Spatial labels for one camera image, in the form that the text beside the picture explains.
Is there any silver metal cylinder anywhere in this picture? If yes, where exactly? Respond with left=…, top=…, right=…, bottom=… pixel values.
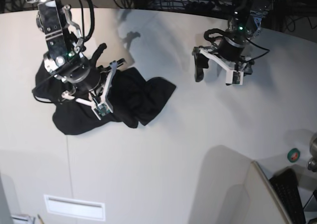
left=307, top=138, right=317, bottom=172

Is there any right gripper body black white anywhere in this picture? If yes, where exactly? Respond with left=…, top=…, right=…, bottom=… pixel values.
left=55, top=57, right=126, bottom=120

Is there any green tape roll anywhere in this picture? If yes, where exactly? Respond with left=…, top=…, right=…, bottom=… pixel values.
left=287, top=148, right=301, bottom=163

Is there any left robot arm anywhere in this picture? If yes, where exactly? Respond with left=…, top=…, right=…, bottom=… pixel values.
left=192, top=0, right=271, bottom=86

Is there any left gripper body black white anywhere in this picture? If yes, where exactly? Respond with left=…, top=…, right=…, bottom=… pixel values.
left=192, top=35, right=253, bottom=86

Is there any black keyboard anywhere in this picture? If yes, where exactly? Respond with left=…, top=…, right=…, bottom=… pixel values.
left=269, top=168, right=306, bottom=224

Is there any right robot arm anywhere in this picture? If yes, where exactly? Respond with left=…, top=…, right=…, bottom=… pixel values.
left=27, top=0, right=151, bottom=123

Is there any black t-shirt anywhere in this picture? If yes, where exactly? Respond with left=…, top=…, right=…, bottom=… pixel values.
left=32, top=59, right=177, bottom=135

